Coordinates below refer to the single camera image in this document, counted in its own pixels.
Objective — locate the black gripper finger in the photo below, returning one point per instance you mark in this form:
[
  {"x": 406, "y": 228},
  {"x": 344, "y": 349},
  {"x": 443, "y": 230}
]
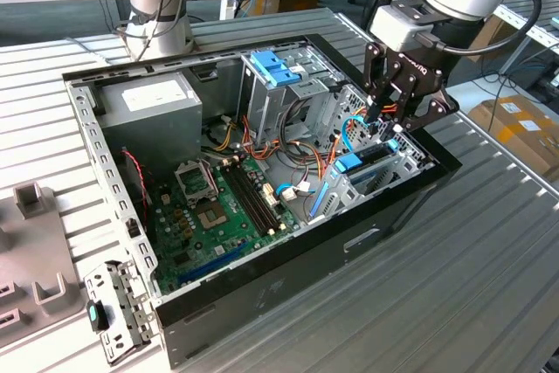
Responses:
[
  {"x": 441, "y": 106},
  {"x": 374, "y": 71}
]

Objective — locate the large brown cardboard box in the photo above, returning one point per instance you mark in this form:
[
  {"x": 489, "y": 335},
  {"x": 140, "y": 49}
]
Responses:
[{"x": 498, "y": 30}]

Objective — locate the green motherboard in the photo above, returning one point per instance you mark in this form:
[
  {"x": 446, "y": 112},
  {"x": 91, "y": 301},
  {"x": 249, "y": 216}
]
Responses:
[{"x": 227, "y": 233}]

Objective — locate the hard disk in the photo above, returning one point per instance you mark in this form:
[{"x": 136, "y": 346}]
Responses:
[{"x": 349, "y": 163}]

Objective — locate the small black case switch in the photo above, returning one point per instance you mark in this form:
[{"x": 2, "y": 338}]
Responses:
[{"x": 132, "y": 228}]

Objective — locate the blue plastic drive latch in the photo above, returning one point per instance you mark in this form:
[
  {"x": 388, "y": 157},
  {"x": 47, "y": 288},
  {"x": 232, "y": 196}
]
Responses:
[{"x": 275, "y": 68}]

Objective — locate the black open PC case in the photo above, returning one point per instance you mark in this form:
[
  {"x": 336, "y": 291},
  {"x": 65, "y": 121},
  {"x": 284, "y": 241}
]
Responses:
[{"x": 284, "y": 285}]

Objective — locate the cardboard box with white labels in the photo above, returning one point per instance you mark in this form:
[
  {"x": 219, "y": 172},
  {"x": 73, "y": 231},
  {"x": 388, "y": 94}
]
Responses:
[{"x": 515, "y": 137}]

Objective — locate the grey metal disk bay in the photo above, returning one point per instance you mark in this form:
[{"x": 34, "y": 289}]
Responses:
[{"x": 338, "y": 191}]

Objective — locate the grey power supply unit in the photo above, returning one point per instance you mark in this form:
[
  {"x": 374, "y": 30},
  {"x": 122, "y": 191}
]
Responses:
[{"x": 148, "y": 137}]

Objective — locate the black RAM slot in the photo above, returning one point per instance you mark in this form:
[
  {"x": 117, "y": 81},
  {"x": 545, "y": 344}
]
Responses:
[{"x": 243, "y": 199}]

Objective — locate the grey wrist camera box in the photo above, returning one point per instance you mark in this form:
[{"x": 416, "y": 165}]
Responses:
[{"x": 393, "y": 28}]

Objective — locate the black latch green tab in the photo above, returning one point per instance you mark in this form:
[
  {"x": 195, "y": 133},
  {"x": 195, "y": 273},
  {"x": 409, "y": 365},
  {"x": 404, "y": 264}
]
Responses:
[{"x": 94, "y": 314}]

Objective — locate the grey metal slot bracket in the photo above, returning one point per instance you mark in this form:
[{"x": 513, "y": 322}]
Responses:
[{"x": 131, "y": 303}]

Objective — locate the grey metal drive cage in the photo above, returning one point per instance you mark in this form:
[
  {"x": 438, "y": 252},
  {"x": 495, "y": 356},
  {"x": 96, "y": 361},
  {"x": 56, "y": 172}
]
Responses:
[{"x": 262, "y": 102}]

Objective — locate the white board connector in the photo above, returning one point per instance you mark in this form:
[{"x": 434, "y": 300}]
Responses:
[{"x": 269, "y": 196}]

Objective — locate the metal slat frame table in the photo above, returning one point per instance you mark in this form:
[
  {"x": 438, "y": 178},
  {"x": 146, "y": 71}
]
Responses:
[{"x": 551, "y": 19}]

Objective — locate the grey parts rack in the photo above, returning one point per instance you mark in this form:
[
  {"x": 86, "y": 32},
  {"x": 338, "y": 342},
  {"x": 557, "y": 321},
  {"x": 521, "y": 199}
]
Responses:
[{"x": 39, "y": 250}]

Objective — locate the CPU socket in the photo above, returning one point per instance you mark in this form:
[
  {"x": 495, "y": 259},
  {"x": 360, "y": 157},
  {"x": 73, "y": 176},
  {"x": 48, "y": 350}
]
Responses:
[{"x": 211, "y": 217}]

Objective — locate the blue expansion slot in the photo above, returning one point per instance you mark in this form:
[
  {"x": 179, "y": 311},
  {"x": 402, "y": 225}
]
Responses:
[{"x": 209, "y": 266}]

